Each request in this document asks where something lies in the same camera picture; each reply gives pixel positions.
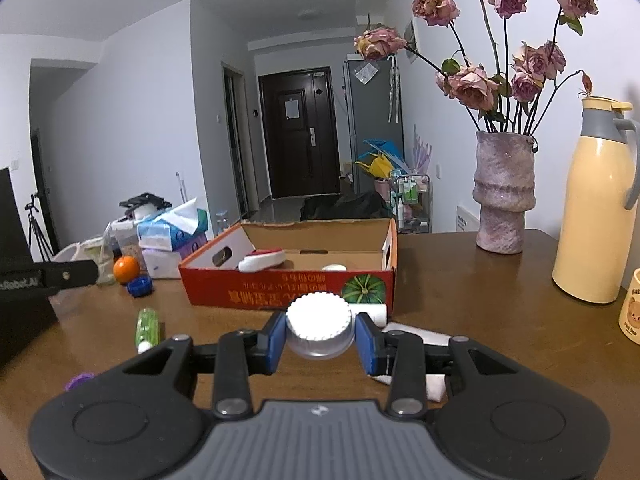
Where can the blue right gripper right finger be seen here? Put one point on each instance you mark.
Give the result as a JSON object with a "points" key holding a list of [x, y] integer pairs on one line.
{"points": [[369, 340]]}

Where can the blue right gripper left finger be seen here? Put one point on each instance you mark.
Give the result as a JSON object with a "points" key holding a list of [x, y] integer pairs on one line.
{"points": [[271, 342]]}

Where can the white ridged bottle cap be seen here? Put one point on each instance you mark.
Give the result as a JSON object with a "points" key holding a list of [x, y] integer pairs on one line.
{"points": [[319, 326]]}

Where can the white spray bottle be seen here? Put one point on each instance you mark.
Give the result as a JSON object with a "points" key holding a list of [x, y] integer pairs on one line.
{"points": [[376, 312]]}

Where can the black tripod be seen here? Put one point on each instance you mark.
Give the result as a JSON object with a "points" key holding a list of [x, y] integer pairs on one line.
{"points": [[36, 236]]}

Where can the black paper bag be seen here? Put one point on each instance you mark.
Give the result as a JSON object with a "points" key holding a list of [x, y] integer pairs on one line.
{"points": [[26, 311]]}

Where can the red cardboard box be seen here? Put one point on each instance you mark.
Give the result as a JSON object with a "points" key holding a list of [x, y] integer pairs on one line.
{"points": [[368, 247]]}

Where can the clear glass cup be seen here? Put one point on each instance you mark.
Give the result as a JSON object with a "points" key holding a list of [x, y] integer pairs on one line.
{"points": [[99, 251]]}

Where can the white translucent plastic box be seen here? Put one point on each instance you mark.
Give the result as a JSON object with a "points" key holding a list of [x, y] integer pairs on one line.
{"points": [[415, 363]]}

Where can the orange fruit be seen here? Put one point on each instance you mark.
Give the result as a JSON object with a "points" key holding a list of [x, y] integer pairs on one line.
{"points": [[126, 269]]}

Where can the blue bottle cap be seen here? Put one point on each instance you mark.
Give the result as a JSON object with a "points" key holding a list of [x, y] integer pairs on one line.
{"points": [[140, 287]]}

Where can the purple bottle cap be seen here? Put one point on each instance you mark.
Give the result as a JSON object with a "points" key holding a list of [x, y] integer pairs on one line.
{"points": [[78, 380]]}

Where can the green small bottle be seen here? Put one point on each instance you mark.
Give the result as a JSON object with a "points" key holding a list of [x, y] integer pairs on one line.
{"points": [[147, 333]]}

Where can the white purple tissue box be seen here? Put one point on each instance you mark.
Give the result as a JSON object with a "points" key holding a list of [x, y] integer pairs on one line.
{"points": [[163, 265]]}

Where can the black covered chair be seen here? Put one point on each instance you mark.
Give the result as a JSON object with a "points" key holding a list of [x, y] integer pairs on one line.
{"points": [[367, 205]]}

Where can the blue tissue pack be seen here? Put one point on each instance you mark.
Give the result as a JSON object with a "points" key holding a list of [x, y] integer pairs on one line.
{"points": [[174, 227]]}

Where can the white leaning board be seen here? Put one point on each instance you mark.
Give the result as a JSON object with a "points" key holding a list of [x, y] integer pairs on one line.
{"points": [[466, 221]]}

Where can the yellow blue toy pile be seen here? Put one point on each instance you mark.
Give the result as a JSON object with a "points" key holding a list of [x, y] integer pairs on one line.
{"points": [[382, 161]]}

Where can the pink textured vase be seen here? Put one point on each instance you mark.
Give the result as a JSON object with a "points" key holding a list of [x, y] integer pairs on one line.
{"points": [[504, 186]]}

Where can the dark entrance door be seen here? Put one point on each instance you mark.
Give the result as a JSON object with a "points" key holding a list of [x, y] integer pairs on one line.
{"points": [[300, 132]]}

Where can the yellow thermos jug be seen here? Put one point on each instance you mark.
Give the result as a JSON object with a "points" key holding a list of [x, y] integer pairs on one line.
{"points": [[602, 193]]}

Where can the grey refrigerator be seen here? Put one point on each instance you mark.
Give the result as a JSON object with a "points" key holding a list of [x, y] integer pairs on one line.
{"points": [[373, 112]]}

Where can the yellow bear mug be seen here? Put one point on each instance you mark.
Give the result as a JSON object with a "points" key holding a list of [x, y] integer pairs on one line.
{"points": [[629, 320]]}

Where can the dried pink roses bouquet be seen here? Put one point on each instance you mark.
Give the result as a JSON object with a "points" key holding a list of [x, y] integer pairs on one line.
{"points": [[507, 98]]}

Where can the wire storage cart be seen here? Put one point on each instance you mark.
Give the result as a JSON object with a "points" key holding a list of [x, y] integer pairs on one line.
{"points": [[411, 202]]}

